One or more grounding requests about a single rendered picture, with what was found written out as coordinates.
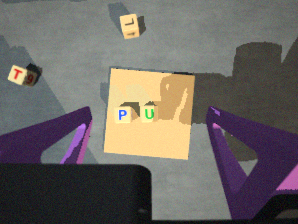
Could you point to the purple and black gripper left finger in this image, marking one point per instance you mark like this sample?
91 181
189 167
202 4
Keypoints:
26 145

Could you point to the beige block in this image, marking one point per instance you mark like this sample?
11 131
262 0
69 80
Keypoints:
129 26
123 114
22 76
149 113

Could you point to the tan square mat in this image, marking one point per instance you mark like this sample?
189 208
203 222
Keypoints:
172 93

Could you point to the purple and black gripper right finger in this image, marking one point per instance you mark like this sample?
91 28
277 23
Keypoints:
276 171

